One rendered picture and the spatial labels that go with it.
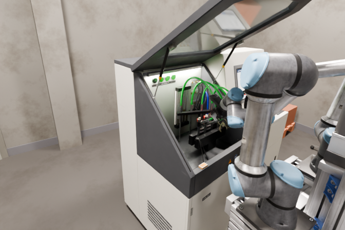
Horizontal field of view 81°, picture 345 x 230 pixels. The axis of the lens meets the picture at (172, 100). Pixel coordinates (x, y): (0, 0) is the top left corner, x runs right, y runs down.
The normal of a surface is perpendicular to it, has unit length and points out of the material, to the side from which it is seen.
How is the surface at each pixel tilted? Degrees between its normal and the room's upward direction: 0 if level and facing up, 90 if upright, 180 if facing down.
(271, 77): 91
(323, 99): 90
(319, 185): 90
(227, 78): 76
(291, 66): 63
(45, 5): 90
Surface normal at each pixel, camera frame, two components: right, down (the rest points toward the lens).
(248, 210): 0.03, -0.94
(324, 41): -0.83, 0.18
